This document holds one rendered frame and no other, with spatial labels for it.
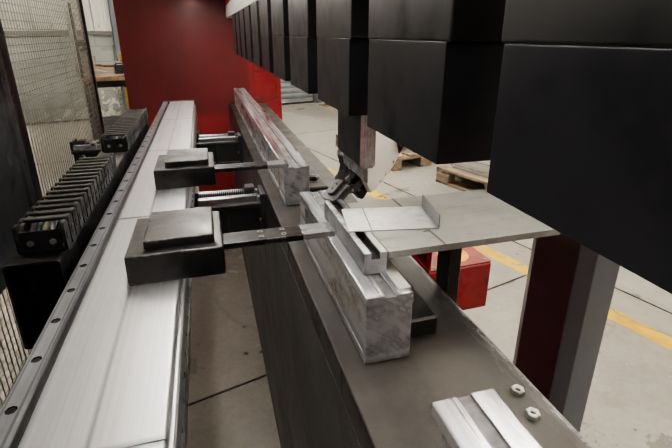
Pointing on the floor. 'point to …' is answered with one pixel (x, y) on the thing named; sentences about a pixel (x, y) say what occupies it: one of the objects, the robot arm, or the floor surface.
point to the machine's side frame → (179, 44)
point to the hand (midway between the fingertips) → (336, 193)
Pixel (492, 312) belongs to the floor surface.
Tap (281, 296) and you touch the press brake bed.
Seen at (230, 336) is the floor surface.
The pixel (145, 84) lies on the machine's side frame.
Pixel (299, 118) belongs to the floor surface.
